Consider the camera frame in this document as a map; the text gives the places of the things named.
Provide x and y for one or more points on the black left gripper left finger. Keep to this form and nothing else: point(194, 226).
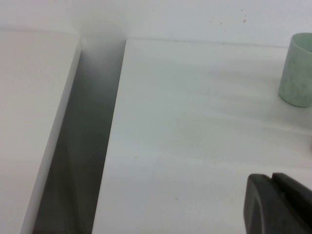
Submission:
point(258, 209)

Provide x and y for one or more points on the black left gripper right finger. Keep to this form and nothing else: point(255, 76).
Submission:
point(295, 207)

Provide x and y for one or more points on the green marbled plastic cup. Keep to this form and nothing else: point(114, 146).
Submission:
point(293, 78)

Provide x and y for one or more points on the white side table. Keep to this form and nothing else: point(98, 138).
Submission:
point(26, 97)

